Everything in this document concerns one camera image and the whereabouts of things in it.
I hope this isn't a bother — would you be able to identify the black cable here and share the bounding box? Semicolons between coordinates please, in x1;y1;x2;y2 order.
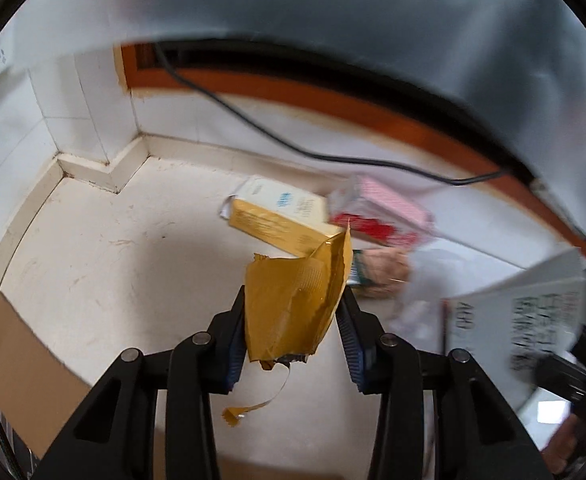
153;42;511;186

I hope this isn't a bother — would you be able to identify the person's right hand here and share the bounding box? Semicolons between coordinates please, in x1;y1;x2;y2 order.
542;412;586;476

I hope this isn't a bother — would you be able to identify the orange snack packet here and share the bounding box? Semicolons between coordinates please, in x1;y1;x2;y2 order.
360;247;411;298

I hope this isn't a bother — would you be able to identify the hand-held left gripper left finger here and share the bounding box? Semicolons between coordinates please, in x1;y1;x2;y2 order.
30;285;254;480

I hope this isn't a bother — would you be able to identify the brown cardboard sheet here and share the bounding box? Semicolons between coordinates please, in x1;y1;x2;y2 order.
0;291;374;480

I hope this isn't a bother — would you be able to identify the red and pink carton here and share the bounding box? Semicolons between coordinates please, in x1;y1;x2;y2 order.
325;174;436;248

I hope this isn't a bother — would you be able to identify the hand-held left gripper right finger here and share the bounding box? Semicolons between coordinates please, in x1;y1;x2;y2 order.
337;287;548;480

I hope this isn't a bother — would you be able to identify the dark green box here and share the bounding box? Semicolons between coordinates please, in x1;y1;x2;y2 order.
350;250;374;288

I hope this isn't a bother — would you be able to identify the yellow foil packet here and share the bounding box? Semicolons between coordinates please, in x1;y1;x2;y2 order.
222;222;354;428

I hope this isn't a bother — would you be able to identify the grey and pink box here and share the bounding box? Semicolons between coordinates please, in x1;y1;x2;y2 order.
440;247;586;376

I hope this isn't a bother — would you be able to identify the yellow and white box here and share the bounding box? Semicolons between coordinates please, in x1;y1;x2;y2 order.
220;175;346;258

